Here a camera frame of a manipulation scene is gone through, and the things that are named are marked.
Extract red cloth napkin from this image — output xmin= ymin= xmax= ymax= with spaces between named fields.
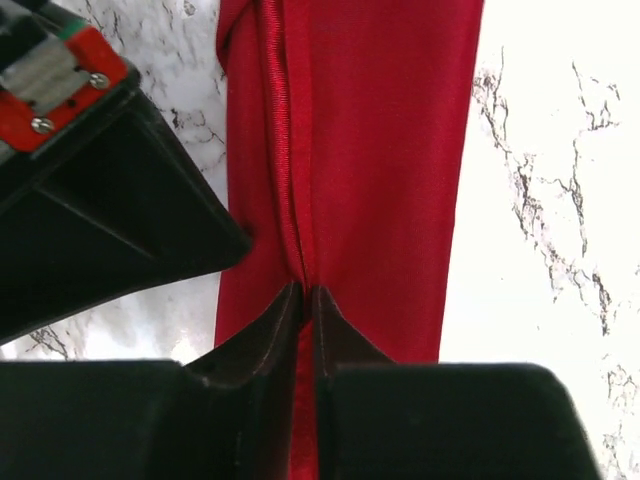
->
xmin=213 ymin=0 xmax=486 ymax=480

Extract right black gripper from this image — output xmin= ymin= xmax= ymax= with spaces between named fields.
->
xmin=1 ymin=1 xmax=251 ymax=341

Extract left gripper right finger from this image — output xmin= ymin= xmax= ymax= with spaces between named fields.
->
xmin=313 ymin=287 xmax=599 ymax=480

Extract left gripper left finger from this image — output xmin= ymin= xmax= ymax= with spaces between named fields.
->
xmin=1 ymin=284 xmax=302 ymax=479

